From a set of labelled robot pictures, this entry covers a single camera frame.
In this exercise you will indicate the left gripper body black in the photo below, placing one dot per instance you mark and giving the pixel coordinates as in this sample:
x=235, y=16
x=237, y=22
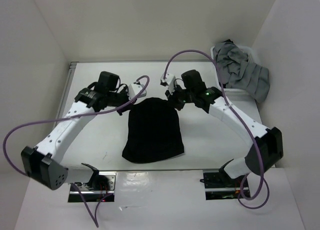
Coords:
x=117, y=99

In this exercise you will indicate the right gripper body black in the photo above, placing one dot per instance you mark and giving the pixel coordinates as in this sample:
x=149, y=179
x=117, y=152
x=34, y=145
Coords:
x=180, y=97

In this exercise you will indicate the black skirt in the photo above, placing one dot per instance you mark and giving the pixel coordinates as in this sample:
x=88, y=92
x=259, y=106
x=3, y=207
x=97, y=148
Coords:
x=153, y=132

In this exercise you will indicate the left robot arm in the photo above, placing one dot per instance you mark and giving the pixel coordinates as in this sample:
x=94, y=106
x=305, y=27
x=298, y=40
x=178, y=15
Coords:
x=43, y=162

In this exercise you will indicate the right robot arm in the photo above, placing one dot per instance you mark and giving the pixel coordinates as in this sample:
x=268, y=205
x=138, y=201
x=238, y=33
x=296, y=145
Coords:
x=265, y=144

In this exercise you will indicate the grey skirt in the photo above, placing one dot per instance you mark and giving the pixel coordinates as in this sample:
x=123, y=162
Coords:
x=235, y=71

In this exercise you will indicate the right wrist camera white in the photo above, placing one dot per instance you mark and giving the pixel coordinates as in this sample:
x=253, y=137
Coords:
x=168, y=80

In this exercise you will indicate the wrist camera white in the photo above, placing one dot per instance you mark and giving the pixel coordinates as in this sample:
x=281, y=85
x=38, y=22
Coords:
x=134, y=89
x=168, y=80

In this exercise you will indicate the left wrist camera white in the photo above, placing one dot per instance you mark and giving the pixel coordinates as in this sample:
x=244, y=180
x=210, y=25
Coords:
x=134, y=89

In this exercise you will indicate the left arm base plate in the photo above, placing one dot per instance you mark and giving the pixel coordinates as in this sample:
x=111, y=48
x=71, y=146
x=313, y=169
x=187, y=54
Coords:
x=103, y=186

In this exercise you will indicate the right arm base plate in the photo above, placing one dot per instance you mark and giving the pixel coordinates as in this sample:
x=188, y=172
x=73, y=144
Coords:
x=218, y=186

